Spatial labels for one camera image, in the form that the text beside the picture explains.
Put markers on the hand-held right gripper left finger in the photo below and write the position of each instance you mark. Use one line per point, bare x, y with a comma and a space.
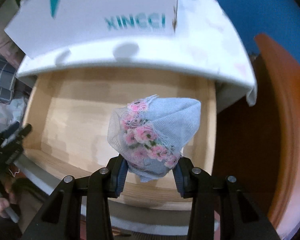
121, 180

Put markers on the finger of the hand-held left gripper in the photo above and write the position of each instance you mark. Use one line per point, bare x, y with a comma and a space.
21, 132

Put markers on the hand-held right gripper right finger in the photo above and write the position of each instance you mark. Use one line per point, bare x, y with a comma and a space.
179, 182

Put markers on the grey drawer with wooden inside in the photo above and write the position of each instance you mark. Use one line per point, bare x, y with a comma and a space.
77, 120

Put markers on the light blue floral sock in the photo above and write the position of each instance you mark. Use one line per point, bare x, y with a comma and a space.
165, 122

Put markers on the white printed cloth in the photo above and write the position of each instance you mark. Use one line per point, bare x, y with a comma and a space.
12, 112

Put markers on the grey plaid blanket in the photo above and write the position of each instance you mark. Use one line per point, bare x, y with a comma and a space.
0, 75

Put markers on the pink patterned curtain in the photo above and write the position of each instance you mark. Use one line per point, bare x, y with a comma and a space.
2, 40

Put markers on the brown wooden furniture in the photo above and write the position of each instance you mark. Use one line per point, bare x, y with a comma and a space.
277, 130

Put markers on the white dotted cabinet cover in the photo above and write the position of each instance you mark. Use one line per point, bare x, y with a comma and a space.
202, 42

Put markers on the white cardboard box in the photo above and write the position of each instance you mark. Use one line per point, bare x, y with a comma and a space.
102, 5

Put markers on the blue foam mat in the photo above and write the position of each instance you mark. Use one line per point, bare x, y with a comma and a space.
252, 5

